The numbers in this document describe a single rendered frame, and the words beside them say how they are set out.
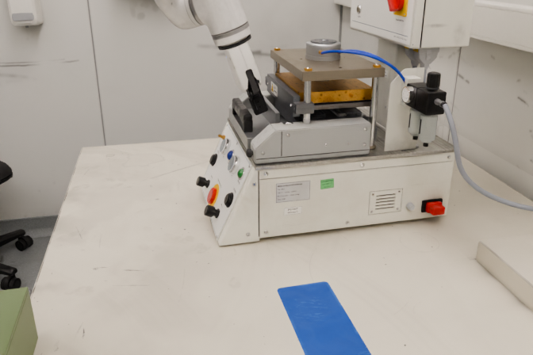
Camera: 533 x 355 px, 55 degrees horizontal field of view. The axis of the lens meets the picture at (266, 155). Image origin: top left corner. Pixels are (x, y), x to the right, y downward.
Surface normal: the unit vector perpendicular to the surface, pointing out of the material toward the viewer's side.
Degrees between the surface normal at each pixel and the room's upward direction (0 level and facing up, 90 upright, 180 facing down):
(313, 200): 90
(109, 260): 0
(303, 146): 90
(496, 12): 90
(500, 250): 0
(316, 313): 0
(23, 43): 90
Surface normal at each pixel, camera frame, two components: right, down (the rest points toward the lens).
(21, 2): 0.22, 0.36
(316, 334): 0.00, -0.93
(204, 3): -0.37, 0.46
